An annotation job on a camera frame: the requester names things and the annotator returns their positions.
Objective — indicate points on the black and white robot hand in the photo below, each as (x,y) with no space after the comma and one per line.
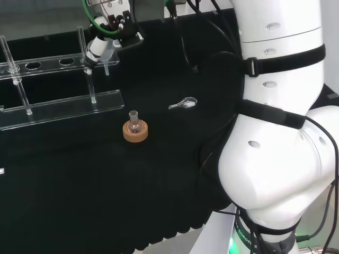
(116,16)

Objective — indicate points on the translucent plastic funnel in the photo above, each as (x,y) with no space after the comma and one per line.
(106,69)

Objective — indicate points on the clear acrylic funnel stand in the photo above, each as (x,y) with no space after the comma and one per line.
(66,107)

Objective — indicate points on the clear glass weighing funnel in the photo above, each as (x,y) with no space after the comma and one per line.
(188,104)

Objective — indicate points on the small round-bottom glass flask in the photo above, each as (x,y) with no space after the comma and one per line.
(133,126)

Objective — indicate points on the black bench cloth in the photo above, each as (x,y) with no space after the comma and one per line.
(79,185)

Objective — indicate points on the grey cloth clip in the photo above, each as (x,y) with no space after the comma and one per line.
(333,95)

